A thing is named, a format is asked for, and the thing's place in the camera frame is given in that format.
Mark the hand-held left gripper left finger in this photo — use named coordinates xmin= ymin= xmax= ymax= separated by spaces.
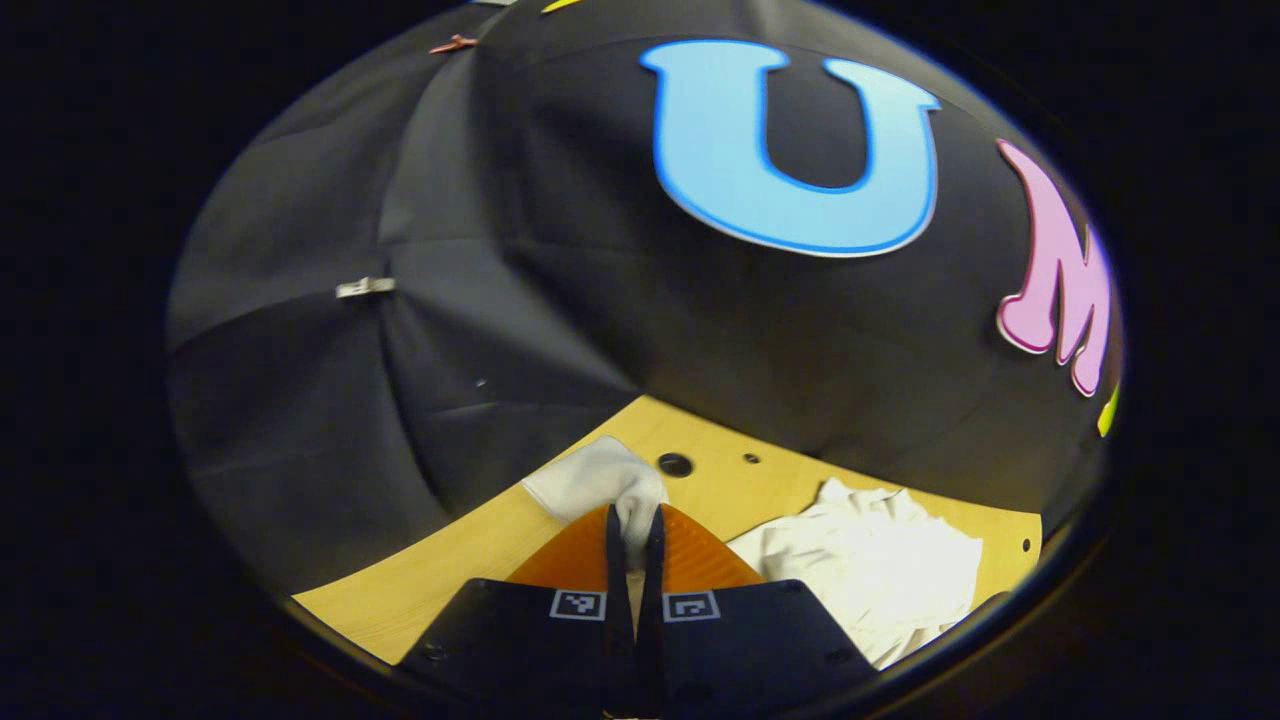
xmin=398 ymin=504 xmax=638 ymax=719

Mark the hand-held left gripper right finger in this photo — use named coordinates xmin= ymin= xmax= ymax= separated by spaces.
xmin=638 ymin=504 xmax=879 ymax=719

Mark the white sweatshirt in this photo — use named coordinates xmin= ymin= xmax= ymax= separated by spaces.
xmin=521 ymin=435 xmax=985 ymax=671

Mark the black backdrop cloth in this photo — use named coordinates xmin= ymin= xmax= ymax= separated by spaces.
xmin=165 ymin=0 xmax=1126 ymax=601

